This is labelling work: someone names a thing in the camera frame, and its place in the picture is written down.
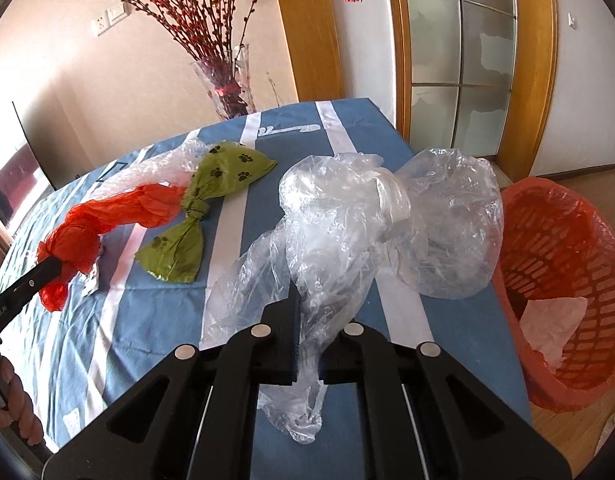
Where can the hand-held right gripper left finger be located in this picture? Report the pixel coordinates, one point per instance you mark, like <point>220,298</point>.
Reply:
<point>282,340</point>

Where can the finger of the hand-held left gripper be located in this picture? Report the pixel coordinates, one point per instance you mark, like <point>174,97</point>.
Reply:
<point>40,272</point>

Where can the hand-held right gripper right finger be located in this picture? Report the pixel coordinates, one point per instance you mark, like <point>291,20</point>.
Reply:
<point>337,360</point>

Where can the orange plastic bag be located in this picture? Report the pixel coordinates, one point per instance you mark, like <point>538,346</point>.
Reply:
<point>132,210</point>

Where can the large clear plastic bag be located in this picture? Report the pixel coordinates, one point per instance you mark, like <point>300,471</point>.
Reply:
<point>337,220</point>

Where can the white paper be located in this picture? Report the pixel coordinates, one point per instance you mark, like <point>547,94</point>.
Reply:
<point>552,325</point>

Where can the red plastic basket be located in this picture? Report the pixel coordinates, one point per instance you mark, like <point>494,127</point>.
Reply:
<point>547,240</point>

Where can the person's left hand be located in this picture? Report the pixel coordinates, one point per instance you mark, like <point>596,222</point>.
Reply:
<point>20,400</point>

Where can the blue striped tablecloth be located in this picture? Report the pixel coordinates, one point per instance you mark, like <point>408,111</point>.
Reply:
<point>162,320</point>

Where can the crinkled clear plastic bag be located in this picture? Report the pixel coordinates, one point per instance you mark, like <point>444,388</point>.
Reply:
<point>152,170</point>

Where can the olive paw print bag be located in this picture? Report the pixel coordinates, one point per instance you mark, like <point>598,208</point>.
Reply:
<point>227,165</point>

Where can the glass vase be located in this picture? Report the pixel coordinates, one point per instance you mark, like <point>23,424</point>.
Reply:
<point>227,90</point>

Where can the wooden framed glass door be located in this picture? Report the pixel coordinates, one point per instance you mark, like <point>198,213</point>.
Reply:
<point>432,120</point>

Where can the red berry branches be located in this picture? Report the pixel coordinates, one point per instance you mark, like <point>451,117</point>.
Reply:
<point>207,35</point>

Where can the white wall socket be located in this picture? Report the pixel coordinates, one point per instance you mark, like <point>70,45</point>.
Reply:
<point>99,25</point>

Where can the white light switch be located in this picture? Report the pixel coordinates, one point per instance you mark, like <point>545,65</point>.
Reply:
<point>116,13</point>

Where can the wooden door frame post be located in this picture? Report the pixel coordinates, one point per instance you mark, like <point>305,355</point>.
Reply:
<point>307,35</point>

